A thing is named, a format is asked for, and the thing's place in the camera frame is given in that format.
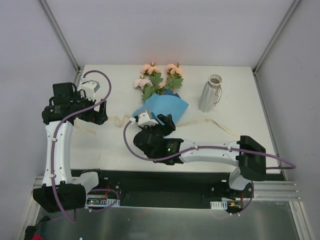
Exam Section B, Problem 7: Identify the left white cable duct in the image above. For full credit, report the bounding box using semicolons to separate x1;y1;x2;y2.
85;197;120;208

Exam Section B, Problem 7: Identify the left aluminium frame post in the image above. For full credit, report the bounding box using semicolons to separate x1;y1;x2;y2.
38;0;81;73

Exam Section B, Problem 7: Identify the white cable duct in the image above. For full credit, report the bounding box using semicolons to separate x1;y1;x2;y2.
85;197;120;208
210;200;228;211

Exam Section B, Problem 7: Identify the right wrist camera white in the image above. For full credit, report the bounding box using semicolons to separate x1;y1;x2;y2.
137;109;159;128

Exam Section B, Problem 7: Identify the white ribbed ceramic vase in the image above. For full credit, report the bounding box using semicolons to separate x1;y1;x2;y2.
198;74;223;113

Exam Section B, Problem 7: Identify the right white cable duct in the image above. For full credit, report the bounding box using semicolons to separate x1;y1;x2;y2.
210;200;228;211

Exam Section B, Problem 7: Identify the blue wrapping paper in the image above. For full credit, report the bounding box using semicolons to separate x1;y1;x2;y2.
132;89;189;125

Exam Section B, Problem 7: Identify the red black object corner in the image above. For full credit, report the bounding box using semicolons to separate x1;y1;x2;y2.
24;215;51;240

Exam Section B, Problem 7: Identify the pink flower stem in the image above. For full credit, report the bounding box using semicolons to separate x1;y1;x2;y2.
133;78;156;102
164;63;184;93
140;62;163;91

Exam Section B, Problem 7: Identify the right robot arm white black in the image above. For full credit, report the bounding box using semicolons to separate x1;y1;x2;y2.
133;112;267;198

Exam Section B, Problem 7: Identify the aluminium frame post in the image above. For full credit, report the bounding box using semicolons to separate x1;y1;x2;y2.
252;0;303;76
38;0;81;73

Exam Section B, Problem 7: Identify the right aluminium frame post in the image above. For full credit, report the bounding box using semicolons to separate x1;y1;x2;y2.
252;0;303;76

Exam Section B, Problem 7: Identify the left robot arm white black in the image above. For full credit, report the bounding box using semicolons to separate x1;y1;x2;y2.
33;80;108;213

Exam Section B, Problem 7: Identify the cream printed ribbon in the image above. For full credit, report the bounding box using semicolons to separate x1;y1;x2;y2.
74;115;240;138

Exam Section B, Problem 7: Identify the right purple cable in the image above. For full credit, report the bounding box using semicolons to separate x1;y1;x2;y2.
123;118;297;172

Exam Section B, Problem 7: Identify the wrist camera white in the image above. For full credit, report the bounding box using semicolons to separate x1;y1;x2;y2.
137;109;159;128
79;78;100;101

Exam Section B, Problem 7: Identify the purple cable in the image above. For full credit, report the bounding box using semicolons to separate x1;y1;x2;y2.
123;118;297;172
51;70;112;224

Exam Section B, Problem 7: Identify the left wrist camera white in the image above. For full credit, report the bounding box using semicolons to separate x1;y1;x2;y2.
79;78;100;101

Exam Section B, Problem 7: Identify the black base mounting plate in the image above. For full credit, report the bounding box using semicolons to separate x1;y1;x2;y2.
47;167;288;208

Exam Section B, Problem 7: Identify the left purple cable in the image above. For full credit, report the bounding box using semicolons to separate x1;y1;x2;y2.
51;70;112;224

